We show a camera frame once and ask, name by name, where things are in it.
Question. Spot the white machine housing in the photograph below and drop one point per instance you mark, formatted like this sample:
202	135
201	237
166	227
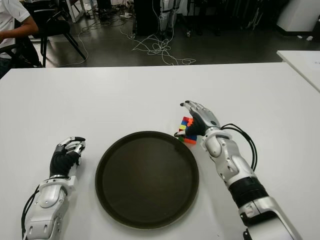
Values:
300	15

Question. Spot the black four-legged chair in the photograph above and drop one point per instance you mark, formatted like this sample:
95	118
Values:
55	27

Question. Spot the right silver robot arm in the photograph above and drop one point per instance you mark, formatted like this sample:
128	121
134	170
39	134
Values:
237	167

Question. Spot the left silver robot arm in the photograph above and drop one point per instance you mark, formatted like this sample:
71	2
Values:
48	197

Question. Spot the white power strip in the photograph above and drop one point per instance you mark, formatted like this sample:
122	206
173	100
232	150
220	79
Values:
125	15

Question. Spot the crumpled white paper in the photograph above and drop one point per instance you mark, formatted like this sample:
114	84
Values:
310	38

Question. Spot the dark brown round plate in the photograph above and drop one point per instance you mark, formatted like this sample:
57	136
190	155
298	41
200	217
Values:
147	177

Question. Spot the white desk frame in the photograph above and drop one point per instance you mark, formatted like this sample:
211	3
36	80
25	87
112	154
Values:
78	13

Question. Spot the black office armchair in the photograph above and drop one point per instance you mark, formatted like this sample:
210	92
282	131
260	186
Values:
30	52

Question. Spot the multicoloured Rubik's cube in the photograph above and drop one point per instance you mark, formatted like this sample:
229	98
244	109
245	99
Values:
184	122

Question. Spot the black wheeled equipment rack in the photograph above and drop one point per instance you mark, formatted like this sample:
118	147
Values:
220	17

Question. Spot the white side table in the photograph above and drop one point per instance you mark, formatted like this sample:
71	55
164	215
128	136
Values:
302	65

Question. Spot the black cabinet on casters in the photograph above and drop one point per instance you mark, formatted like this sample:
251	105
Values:
146	17

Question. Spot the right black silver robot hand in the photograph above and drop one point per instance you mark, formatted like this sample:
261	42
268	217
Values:
202	122

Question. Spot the seated person in white shirt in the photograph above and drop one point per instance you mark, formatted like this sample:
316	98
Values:
10	15

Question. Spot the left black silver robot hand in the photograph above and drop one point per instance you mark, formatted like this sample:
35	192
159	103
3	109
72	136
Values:
61	161

